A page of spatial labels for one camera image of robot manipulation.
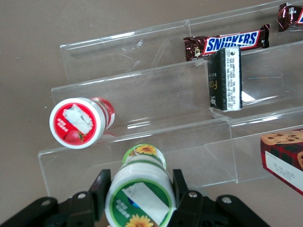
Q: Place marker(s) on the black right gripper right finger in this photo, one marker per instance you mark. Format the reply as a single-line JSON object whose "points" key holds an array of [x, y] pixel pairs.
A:
{"points": [[201, 210]]}

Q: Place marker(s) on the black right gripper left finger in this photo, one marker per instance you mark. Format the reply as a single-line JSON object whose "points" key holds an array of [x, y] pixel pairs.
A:
{"points": [[71, 210]]}

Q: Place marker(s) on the green lid gum bottle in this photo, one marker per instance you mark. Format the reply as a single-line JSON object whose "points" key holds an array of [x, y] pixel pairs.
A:
{"points": [[142, 179]]}

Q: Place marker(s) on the red lid gum bottle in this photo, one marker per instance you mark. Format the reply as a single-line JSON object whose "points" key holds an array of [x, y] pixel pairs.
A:
{"points": [[75, 123]]}

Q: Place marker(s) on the red plaid cookie box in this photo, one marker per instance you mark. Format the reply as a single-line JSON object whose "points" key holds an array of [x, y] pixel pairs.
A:
{"points": [[286, 156]]}

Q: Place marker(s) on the clear acrylic stepped stand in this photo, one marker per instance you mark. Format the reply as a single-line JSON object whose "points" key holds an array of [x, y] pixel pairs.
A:
{"points": [[165, 94]]}

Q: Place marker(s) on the small black carton box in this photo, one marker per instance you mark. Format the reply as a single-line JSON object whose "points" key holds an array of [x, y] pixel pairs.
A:
{"points": [[222, 80]]}

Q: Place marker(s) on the snickers chocolate bar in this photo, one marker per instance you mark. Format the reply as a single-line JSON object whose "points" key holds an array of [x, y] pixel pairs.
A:
{"points": [[290, 16], [229, 41]]}

